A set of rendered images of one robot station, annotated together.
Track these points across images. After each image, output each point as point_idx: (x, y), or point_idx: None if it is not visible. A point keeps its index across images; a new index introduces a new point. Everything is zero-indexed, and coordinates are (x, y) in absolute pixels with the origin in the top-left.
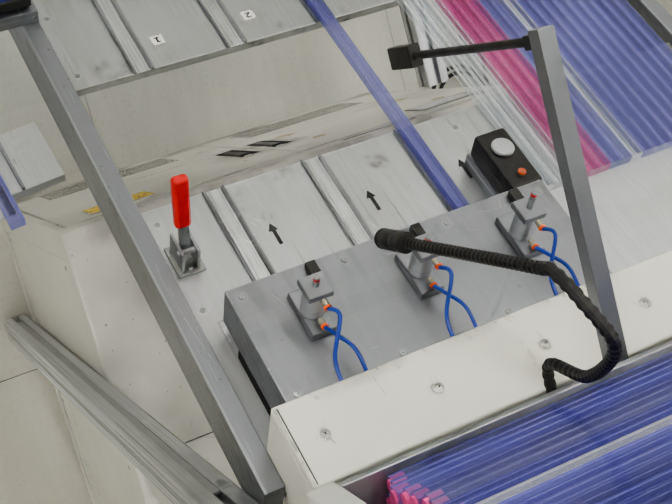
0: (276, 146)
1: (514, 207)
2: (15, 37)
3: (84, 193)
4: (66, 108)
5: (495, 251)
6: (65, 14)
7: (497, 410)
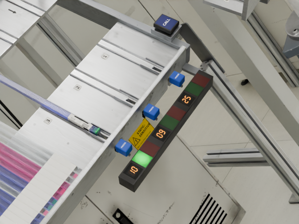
0: (106, 222)
1: None
2: None
3: (190, 191)
4: (111, 9)
5: None
6: (148, 47)
7: None
